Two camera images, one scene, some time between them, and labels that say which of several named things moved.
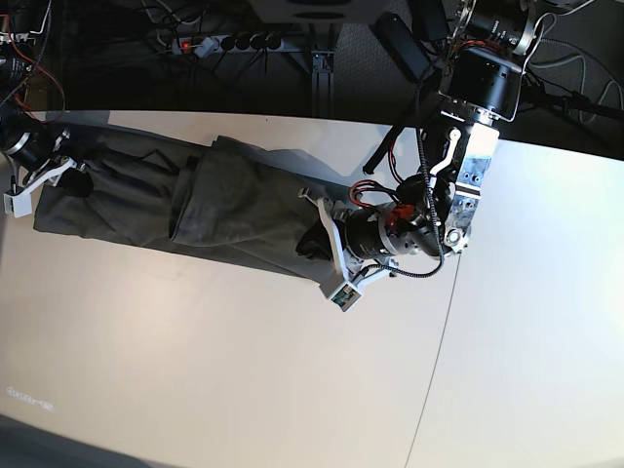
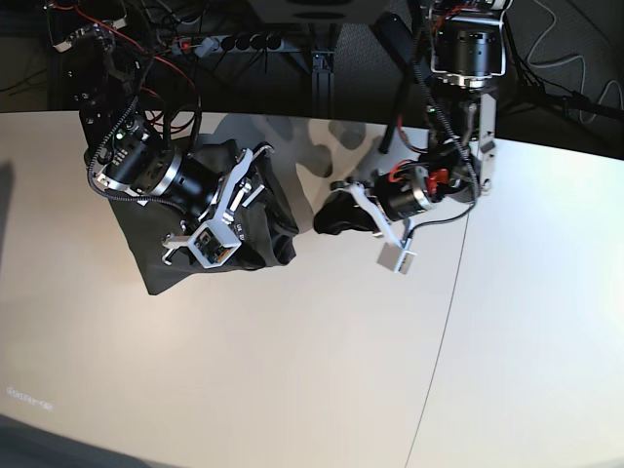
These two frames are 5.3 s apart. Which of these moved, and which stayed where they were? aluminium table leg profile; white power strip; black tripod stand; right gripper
Moved: right gripper
Stayed: black tripod stand; aluminium table leg profile; white power strip
